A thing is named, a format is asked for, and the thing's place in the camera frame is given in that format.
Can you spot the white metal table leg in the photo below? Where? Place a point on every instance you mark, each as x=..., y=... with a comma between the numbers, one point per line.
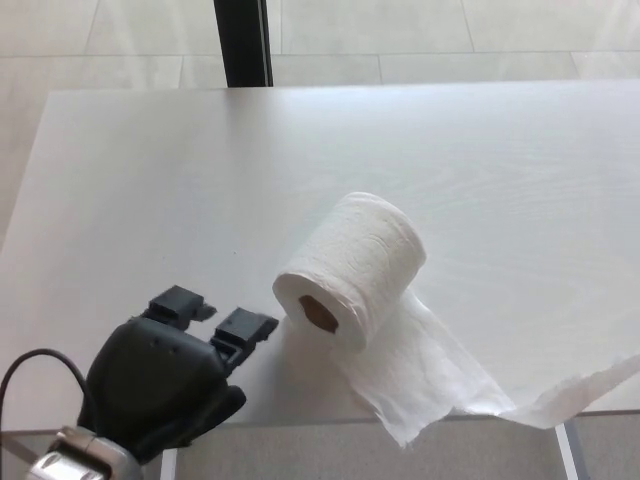
x=168, y=465
x=567, y=450

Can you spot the black vertical post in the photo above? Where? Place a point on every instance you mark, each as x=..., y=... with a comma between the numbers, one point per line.
x=245, y=42

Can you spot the white toilet paper roll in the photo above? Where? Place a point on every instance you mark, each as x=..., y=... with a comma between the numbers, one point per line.
x=370, y=240

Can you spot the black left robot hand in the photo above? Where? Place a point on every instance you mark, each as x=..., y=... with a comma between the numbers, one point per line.
x=155, y=380

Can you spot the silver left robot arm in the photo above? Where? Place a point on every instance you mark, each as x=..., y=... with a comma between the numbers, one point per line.
x=80, y=457

